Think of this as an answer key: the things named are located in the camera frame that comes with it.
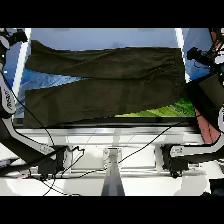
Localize dark green pants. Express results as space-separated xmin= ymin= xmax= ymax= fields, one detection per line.
xmin=22 ymin=39 xmax=187 ymax=130

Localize red garment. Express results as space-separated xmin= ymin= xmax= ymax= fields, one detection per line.
xmin=195 ymin=111 xmax=222 ymax=145

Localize silver frame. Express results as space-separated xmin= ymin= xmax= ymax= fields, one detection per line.
xmin=13 ymin=125 xmax=214 ymax=197

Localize black cable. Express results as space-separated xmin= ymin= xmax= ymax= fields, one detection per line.
xmin=117 ymin=114 xmax=201 ymax=165
xmin=1 ymin=71 xmax=84 ymax=197

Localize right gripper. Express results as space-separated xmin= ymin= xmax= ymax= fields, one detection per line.
xmin=186 ymin=46 xmax=214 ymax=68

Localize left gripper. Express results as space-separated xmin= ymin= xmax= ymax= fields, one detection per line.
xmin=9 ymin=29 xmax=29 ymax=46

